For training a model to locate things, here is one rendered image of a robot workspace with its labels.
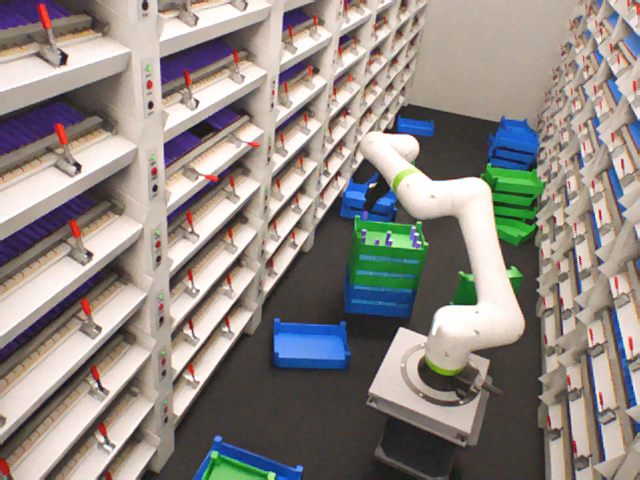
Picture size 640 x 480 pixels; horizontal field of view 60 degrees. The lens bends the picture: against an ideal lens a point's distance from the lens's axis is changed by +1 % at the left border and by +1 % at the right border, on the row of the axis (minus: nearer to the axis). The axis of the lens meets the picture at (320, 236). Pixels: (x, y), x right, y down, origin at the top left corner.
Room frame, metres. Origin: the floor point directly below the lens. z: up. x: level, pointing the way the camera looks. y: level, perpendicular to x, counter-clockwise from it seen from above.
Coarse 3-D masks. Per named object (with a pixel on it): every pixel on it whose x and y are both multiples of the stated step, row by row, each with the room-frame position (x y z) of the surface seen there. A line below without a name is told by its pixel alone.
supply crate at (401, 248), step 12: (360, 228) 2.18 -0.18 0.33; (372, 228) 2.18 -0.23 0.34; (384, 228) 2.18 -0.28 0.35; (396, 228) 2.19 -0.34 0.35; (408, 228) 2.19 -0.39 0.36; (420, 228) 2.18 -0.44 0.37; (360, 240) 1.98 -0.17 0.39; (372, 240) 2.10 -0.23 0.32; (384, 240) 2.12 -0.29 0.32; (396, 240) 2.13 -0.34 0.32; (408, 240) 2.14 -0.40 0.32; (420, 240) 2.12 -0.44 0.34; (360, 252) 1.98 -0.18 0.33; (372, 252) 1.98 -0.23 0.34; (384, 252) 1.99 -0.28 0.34; (396, 252) 1.99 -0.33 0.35; (408, 252) 1.99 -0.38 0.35; (420, 252) 2.00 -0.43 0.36
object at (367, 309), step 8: (344, 288) 2.13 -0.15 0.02; (344, 296) 2.09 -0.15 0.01; (352, 304) 1.98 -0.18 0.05; (360, 304) 1.98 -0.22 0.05; (368, 304) 1.99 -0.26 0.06; (408, 304) 2.00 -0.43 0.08; (352, 312) 1.98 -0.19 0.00; (360, 312) 1.98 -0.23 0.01; (368, 312) 1.98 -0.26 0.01; (376, 312) 1.99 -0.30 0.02; (384, 312) 1.99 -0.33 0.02; (392, 312) 1.99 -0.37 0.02; (400, 312) 1.99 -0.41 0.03; (408, 312) 2.00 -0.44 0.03
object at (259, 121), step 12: (228, 108) 1.78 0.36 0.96; (240, 108) 1.77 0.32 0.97; (252, 108) 1.76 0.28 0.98; (252, 120) 1.75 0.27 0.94; (264, 120) 1.75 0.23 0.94; (216, 132) 1.60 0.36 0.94; (240, 132) 1.66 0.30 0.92; (252, 132) 1.70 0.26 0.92; (228, 144) 1.56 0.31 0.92; (216, 156) 1.47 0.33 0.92; (228, 156) 1.50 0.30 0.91; (240, 156) 1.60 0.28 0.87; (204, 168) 1.39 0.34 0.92; (216, 168) 1.42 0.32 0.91; (180, 180) 1.29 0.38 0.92; (204, 180) 1.36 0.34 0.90; (168, 192) 1.16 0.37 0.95; (180, 192) 1.24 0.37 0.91; (192, 192) 1.30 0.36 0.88; (168, 204) 1.18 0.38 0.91; (180, 204) 1.25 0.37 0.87
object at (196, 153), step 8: (240, 120) 1.69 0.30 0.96; (248, 120) 1.73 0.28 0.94; (232, 128) 1.62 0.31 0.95; (240, 128) 1.68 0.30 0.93; (248, 128) 1.70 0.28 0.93; (216, 136) 1.53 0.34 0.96; (224, 136) 1.56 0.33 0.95; (208, 144) 1.47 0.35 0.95; (216, 144) 1.51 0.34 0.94; (192, 152) 1.40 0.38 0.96; (200, 152) 1.42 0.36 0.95; (208, 152) 1.45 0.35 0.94; (184, 160) 1.34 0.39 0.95; (192, 160) 1.38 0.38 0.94; (168, 168) 1.28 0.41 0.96; (176, 168) 1.29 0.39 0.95; (168, 176) 1.26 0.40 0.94
